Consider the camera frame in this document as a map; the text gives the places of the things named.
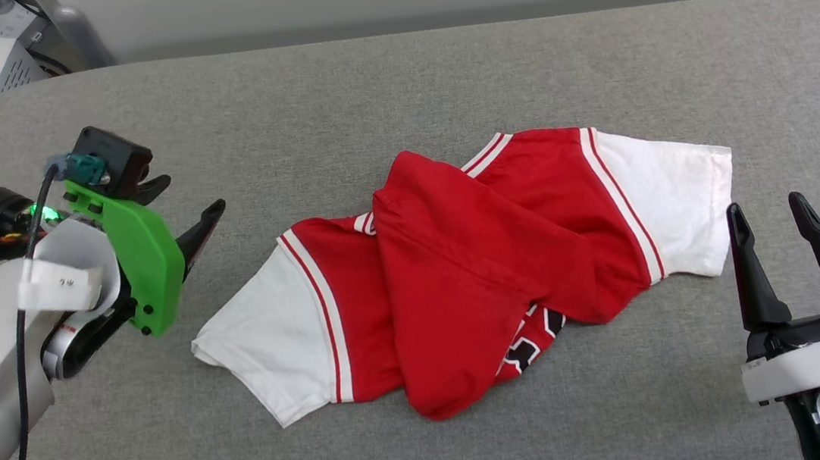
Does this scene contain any red and white jersey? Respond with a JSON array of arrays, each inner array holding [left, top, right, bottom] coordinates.
[[172, 108, 757, 446]]

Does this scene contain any black cable with teal connector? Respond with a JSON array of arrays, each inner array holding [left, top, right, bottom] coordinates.
[[0, 149, 138, 460]]

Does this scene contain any grey metal frame leg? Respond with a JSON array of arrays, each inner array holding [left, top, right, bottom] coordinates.
[[34, 0, 117, 75]]

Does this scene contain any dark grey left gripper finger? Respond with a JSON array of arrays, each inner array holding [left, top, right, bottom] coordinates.
[[133, 173, 175, 208], [171, 198, 234, 283]]

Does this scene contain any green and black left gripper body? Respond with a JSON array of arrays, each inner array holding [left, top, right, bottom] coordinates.
[[0, 169, 193, 354]]

